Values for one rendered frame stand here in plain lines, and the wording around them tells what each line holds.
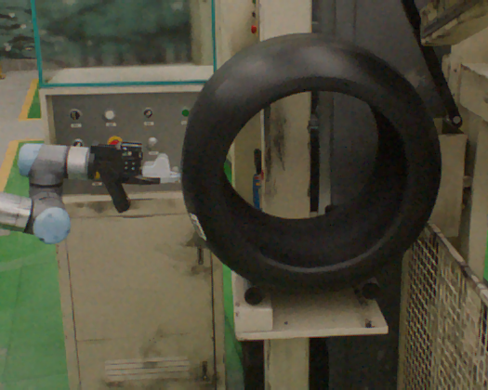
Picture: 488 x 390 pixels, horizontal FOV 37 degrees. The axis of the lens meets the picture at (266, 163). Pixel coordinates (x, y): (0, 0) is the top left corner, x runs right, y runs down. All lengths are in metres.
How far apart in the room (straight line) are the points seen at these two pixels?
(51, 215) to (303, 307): 0.69
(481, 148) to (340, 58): 0.64
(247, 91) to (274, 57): 0.10
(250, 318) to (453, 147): 0.72
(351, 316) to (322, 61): 0.66
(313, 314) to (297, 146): 0.46
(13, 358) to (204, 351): 1.04
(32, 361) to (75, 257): 0.94
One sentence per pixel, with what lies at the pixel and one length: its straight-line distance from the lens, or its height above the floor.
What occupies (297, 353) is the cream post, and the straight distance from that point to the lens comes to 2.25.
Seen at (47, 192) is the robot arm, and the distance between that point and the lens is 1.71.
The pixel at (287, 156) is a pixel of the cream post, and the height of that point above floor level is 1.13.
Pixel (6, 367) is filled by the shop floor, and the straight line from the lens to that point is 3.34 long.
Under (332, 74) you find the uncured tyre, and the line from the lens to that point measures 1.54.
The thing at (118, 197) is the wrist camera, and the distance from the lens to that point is 1.71.
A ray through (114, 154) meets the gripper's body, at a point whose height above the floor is 1.24.
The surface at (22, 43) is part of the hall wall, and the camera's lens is 10.73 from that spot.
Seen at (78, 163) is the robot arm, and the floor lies 1.23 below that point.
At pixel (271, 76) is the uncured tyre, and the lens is 1.53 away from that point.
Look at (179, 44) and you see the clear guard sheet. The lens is 2.30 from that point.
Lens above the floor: 1.70
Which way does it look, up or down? 17 degrees down
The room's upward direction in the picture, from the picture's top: 1 degrees counter-clockwise
